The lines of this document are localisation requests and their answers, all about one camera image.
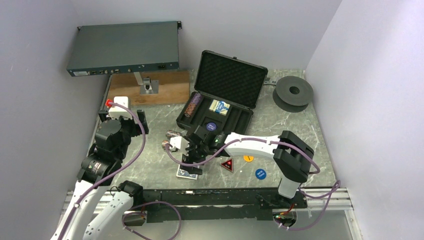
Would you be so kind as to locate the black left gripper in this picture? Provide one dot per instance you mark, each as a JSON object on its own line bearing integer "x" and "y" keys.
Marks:
{"x": 135, "y": 129}

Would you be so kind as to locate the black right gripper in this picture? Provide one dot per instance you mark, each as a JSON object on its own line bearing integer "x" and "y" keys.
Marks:
{"x": 193, "y": 170}

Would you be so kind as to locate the blue patterned card deck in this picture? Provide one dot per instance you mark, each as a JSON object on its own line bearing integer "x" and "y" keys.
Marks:
{"x": 183, "y": 174}

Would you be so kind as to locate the orange black chip stack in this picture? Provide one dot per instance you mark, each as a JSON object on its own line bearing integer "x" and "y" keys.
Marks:
{"x": 189, "y": 110}

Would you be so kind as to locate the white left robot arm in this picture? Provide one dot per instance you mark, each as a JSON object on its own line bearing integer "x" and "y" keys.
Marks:
{"x": 104, "y": 160}

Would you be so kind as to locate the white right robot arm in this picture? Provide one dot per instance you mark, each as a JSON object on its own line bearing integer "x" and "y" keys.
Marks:
{"x": 291, "y": 154}

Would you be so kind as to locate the black poker set case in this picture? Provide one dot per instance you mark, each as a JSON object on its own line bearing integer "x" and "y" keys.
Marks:
{"x": 224, "y": 78}

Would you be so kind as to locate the orange blue chip stack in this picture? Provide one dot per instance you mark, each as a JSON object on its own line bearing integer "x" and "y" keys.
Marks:
{"x": 172, "y": 133}
{"x": 165, "y": 143}

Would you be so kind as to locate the red triangular dealer button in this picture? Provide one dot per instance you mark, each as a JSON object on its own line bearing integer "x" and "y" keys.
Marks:
{"x": 228, "y": 164}

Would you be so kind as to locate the blue small blind button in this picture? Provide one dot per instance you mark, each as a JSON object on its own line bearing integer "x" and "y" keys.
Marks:
{"x": 211, "y": 126}

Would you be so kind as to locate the wooden board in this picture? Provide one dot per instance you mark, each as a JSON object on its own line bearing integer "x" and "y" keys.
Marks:
{"x": 174, "y": 87}

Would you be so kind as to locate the orange round button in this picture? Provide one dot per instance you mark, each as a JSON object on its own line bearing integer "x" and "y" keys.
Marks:
{"x": 248, "y": 158}

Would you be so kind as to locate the blue card deck box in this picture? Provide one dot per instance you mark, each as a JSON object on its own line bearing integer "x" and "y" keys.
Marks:
{"x": 219, "y": 107}

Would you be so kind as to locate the purple chip stack in case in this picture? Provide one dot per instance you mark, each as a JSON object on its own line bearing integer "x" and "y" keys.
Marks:
{"x": 196, "y": 98}

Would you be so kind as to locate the blue big blind button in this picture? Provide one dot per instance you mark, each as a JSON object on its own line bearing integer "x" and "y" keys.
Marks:
{"x": 260, "y": 174}

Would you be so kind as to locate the grey filament spool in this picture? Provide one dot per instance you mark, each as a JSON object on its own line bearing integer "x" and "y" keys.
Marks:
{"x": 292, "y": 94}

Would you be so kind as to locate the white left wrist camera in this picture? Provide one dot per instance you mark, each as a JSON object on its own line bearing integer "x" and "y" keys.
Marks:
{"x": 115, "y": 110}

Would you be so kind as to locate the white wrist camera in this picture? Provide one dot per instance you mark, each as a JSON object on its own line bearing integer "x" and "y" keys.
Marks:
{"x": 175, "y": 143}
{"x": 115, "y": 110}

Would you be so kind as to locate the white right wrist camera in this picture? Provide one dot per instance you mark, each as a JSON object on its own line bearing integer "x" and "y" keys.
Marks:
{"x": 175, "y": 143}

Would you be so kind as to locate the grey metal stand bracket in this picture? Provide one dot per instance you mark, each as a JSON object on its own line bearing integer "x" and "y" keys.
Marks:
{"x": 147, "y": 85}

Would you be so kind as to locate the grey network switch box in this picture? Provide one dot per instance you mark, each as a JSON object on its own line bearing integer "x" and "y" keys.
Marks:
{"x": 125, "y": 48}

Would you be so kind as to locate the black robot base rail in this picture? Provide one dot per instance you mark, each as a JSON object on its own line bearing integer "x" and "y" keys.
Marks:
{"x": 160, "y": 205}

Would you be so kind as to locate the red handled clamp tool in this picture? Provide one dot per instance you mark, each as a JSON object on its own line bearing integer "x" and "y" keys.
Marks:
{"x": 269, "y": 82}

